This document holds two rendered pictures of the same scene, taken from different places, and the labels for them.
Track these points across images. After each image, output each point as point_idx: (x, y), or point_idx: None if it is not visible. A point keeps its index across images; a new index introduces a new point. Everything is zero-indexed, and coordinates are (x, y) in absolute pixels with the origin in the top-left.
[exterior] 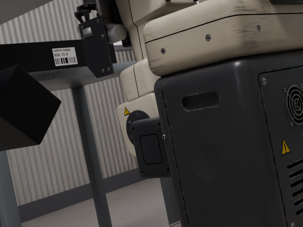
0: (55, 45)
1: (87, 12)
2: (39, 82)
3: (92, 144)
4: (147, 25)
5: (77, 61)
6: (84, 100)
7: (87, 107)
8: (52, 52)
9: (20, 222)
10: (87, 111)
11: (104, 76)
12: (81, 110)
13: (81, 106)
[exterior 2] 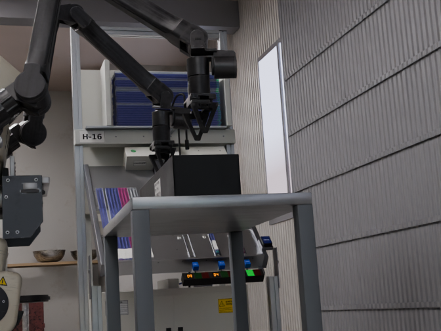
0: (155, 178)
1: (184, 117)
2: (118, 230)
3: (302, 307)
4: None
5: (161, 196)
6: (297, 230)
7: (299, 242)
8: (154, 188)
9: None
10: (299, 247)
11: (173, 215)
12: (295, 246)
13: (295, 240)
